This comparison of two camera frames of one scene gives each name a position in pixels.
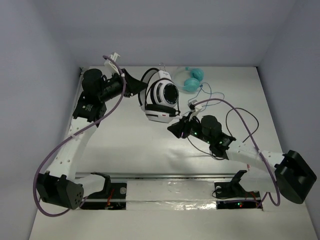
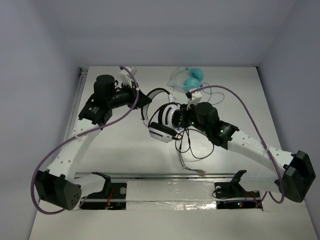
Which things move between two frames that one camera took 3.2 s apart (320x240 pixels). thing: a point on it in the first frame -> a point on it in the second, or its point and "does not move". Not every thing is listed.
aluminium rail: (194, 176) does not move
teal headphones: (191, 84) does not move
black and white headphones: (159, 98) -> (166, 119)
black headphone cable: (227, 131) -> (189, 147)
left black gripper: (125, 84) -> (136, 97)
